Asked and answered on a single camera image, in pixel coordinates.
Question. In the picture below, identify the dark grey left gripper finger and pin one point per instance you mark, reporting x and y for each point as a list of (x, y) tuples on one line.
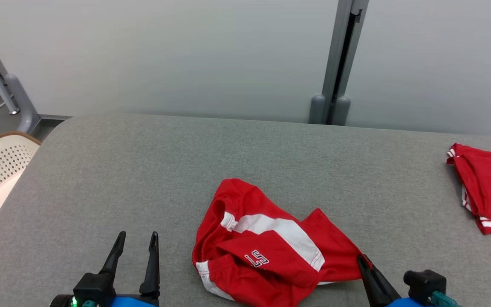
[(152, 268), (115, 256)]

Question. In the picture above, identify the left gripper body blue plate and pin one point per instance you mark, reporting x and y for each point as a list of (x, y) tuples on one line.
[(137, 302)]

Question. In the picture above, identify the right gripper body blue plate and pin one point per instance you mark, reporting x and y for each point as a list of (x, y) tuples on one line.
[(407, 302)]

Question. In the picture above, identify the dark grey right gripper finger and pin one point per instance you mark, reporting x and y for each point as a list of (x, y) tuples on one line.
[(377, 285)]

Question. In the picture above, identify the red shorts with white stripe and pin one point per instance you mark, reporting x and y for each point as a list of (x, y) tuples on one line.
[(245, 200)]

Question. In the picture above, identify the cream perforated laundry basket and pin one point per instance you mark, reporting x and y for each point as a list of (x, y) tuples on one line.
[(2, 162)]

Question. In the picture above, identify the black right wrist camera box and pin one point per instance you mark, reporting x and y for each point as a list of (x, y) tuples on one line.
[(424, 283)]

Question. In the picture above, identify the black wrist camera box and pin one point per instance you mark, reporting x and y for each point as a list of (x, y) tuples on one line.
[(94, 288), (424, 283)]

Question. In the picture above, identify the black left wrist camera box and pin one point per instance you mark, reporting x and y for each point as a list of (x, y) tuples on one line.
[(94, 288)]

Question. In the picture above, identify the thick grey metal frame tube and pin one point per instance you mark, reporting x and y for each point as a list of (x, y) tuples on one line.
[(21, 102)]

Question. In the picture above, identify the grey partition post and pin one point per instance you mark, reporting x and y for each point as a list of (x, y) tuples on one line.
[(317, 111)]

